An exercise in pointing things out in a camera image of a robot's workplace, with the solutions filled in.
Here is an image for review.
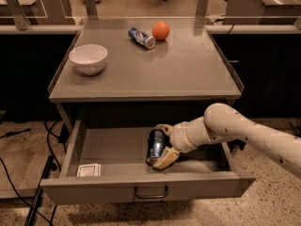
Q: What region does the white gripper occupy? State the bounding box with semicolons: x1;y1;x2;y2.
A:
152;121;197;170

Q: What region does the blue pepsi can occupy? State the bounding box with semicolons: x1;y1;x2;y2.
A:
146;129;166;166

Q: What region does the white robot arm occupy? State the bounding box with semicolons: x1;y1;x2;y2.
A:
153;103;301;178

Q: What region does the open grey top drawer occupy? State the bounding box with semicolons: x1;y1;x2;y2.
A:
41;120;256;204

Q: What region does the white card in drawer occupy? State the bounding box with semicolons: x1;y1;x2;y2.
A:
77;164;101;177

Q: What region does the crushed blue soda can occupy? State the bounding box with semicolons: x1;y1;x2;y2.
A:
128;26;156;49

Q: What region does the grey metal cabinet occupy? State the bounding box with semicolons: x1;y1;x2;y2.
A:
50;17;244;129

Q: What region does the black cloth behind cabinet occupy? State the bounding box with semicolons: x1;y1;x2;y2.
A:
228;139;246;152

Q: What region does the orange fruit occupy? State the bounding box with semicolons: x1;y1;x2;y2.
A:
152;22;170;40

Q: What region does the white ceramic bowl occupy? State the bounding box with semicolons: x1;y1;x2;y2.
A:
69;44;108;75

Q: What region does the black power strip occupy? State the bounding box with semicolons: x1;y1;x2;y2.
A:
24;155;54;226

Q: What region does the grey background desk right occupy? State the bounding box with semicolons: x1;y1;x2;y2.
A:
223;0;301;24

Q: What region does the grey background desk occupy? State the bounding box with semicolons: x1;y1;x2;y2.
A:
223;0;301;24
0;0;75;24

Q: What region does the grey background desk left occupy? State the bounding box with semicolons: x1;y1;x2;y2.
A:
0;0;75;24

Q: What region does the black drawer handle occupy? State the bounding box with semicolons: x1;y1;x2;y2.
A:
134;186;168;200

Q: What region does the right grey metal post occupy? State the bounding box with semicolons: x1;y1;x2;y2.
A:
196;0;209;19

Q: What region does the grey metal post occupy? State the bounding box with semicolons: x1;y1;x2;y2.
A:
84;0;98;20
6;0;30;30
196;0;209;19

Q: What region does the black floor cable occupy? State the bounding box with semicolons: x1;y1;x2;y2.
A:
0;120;64;226

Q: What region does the middle grey metal post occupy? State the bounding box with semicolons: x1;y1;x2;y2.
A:
84;0;98;20

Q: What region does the left grey metal post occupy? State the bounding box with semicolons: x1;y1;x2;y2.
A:
6;0;30;30

